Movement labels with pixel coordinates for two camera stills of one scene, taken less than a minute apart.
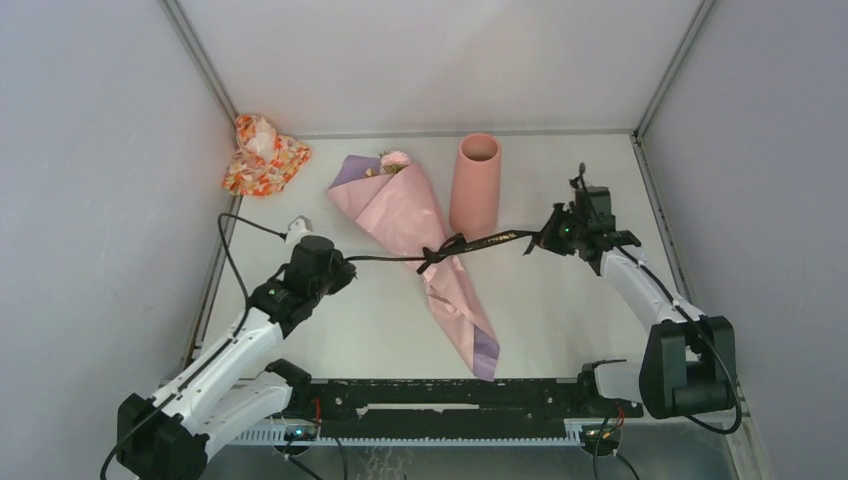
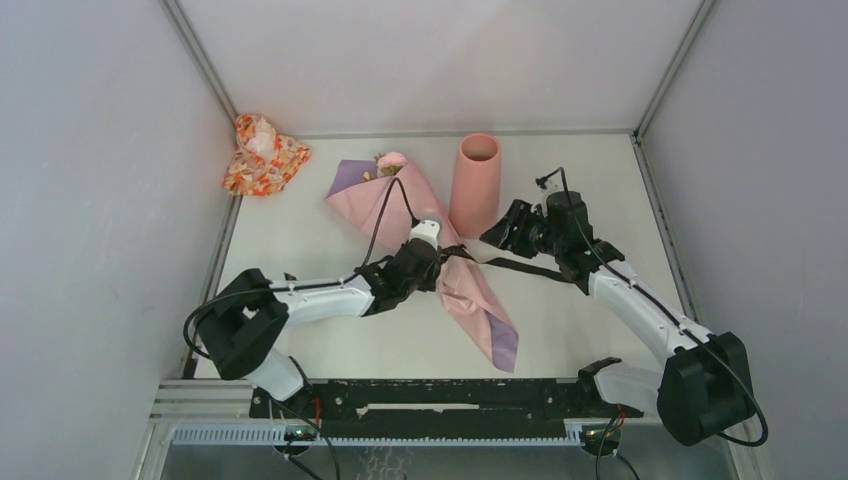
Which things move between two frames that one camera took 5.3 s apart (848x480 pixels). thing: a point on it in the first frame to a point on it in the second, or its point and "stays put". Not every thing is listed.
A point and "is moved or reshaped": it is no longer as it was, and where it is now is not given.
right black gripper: x=549 y=237 to x=518 y=214
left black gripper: x=345 y=273 to x=430 y=283
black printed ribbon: x=434 y=253 is moved or reshaped
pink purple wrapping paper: x=387 y=192 is moved or reshaped
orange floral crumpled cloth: x=263 y=160 stays put
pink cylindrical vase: x=474 y=200 stays put
